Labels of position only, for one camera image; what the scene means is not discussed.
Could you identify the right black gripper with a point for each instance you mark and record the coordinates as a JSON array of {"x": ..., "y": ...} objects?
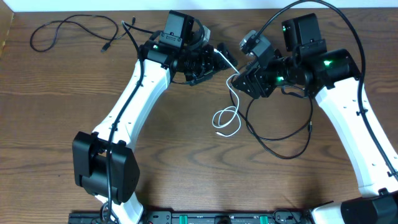
[{"x": 255, "y": 77}]

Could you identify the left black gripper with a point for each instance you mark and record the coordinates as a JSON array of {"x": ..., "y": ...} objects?
[{"x": 213, "y": 66}]

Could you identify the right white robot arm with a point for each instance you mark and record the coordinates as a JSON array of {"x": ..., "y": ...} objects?
[{"x": 334, "y": 81}]

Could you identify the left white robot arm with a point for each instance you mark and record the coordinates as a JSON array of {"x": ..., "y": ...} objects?
[{"x": 103, "y": 160}]

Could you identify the white back board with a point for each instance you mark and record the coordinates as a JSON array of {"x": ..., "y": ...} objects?
[{"x": 140, "y": 5}]

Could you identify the cardboard side panel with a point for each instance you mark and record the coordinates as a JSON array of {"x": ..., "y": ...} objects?
[{"x": 6, "y": 18}]

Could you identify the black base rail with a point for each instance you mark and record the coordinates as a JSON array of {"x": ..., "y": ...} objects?
[{"x": 279, "y": 216}]

